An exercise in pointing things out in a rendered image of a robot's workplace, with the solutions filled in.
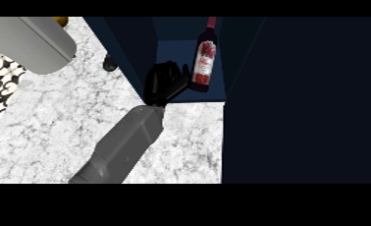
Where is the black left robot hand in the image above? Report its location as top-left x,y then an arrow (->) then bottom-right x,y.
142,60 -> 192,108

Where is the red wine bottle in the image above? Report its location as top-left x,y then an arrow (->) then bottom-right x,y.
187,16 -> 220,93

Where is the dark blue cabinet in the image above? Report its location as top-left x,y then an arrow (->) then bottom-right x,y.
83,16 -> 267,104

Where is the dark blue cabinet door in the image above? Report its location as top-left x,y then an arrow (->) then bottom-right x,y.
221,16 -> 371,185

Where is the small dark object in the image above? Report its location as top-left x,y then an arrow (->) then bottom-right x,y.
102,53 -> 121,73

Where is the yellow round object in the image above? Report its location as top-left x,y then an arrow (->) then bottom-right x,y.
50,16 -> 70,28

